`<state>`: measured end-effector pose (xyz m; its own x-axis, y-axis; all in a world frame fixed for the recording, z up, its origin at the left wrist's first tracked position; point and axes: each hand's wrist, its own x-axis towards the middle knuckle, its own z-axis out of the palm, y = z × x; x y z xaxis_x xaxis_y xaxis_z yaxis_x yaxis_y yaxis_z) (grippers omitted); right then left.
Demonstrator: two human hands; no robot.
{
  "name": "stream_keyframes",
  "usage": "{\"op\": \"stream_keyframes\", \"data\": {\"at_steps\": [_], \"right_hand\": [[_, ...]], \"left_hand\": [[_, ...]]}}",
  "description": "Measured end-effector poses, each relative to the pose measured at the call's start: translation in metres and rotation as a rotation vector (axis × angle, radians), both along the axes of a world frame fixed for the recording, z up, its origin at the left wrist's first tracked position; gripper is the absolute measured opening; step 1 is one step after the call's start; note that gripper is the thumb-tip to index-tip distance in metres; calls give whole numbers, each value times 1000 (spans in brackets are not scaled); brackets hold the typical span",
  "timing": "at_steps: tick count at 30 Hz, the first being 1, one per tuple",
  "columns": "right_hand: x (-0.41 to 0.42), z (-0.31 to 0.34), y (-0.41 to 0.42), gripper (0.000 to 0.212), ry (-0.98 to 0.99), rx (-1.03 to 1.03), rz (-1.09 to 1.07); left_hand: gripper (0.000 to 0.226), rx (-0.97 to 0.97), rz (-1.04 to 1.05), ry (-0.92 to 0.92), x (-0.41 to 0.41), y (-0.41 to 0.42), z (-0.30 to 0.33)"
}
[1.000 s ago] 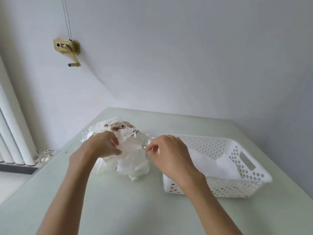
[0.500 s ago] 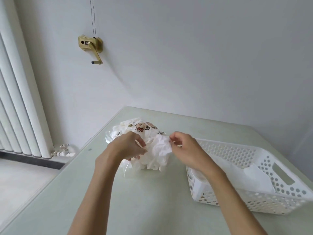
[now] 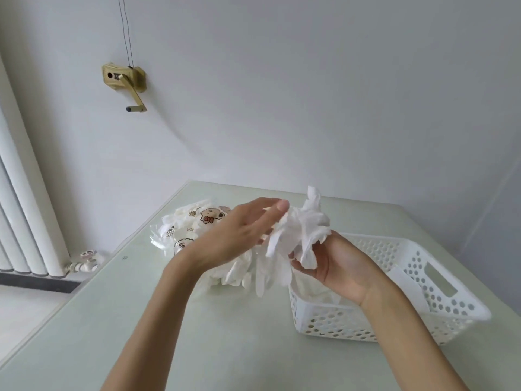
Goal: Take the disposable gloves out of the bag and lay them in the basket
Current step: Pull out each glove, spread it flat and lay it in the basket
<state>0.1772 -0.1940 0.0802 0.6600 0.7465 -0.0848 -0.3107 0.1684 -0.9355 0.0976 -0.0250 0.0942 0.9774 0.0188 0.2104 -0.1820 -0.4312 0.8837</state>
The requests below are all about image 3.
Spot person's left hand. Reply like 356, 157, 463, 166
177, 197, 291, 278

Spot brass wall crank winch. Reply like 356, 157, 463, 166
101, 62, 148, 113

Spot thin steel winch cable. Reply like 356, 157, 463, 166
118, 0, 136, 69

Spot stack of white gloves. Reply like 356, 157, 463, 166
291, 266, 433, 312

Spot person's right hand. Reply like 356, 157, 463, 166
290, 230, 390, 308

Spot white perforated plastic basket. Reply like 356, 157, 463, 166
288, 231, 493, 346

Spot clear bear-print plastic bag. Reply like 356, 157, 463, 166
148, 201, 295, 293

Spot person's right forearm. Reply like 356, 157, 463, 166
359, 275, 471, 391

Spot white cotton glove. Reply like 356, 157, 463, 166
255, 185, 332, 299

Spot white column radiator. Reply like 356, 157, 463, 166
0, 52, 71, 278

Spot person's left forearm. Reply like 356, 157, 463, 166
99, 252, 205, 391

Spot white radiator valve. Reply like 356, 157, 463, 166
63, 248, 103, 274

